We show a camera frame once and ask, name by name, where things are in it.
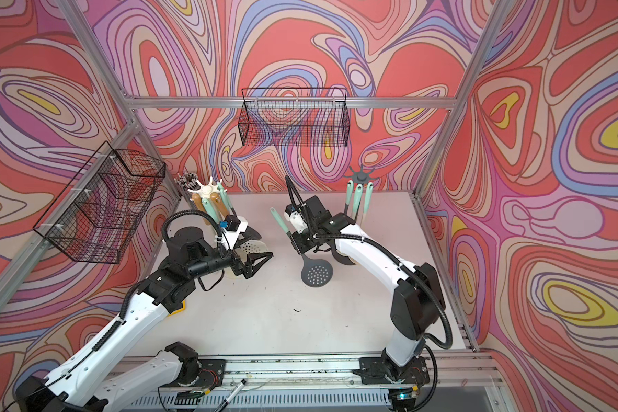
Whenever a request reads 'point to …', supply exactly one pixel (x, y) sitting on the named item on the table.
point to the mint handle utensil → (314, 272)
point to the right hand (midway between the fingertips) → (298, 248)
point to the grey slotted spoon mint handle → (349, 196)
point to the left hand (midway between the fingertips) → (264, 246)
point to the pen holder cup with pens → (189, 180)
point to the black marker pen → (225, 402)
